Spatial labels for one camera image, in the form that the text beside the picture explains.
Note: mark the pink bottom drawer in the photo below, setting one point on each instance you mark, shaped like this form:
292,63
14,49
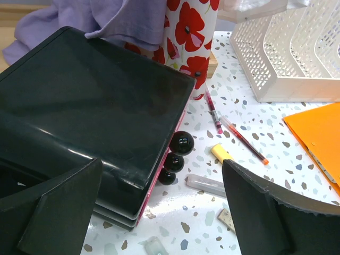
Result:
164,177

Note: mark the orange red pen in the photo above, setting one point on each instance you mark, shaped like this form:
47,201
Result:
232,128

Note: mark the purple hanging shirt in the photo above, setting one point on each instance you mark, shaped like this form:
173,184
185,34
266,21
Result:
136,22

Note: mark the dark red pen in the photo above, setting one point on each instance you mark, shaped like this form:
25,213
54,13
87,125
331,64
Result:
213,112

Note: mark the orange clip folder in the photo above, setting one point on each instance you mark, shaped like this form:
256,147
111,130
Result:
317,131

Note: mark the cream plastic file organizer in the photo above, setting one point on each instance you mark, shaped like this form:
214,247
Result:
292,56

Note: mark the red poppy print garment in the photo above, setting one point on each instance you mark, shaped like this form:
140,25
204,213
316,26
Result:
188,33

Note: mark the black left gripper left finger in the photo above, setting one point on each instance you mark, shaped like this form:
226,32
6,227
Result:
49,217

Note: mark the yellow highlighter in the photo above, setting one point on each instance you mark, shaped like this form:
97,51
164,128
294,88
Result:
220,153

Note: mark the pink top drawer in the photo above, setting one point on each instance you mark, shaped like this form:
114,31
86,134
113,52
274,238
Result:
181,144

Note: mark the beige worn eraser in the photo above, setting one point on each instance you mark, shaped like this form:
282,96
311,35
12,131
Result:
225,217

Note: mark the white hanging garment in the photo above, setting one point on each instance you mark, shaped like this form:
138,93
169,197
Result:
238,11

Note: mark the pink middle drawer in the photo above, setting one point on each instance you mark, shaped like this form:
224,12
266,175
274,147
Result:
173,163

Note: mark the pink drawer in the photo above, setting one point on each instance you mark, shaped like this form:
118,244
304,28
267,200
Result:
173,163
164,177
181,144

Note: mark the green clear highlighter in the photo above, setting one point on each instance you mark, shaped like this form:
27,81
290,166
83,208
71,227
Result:
154,246

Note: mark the clear lead case blue cap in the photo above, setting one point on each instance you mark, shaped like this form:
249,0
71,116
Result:
206,184

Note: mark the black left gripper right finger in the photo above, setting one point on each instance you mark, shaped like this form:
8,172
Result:
270,219

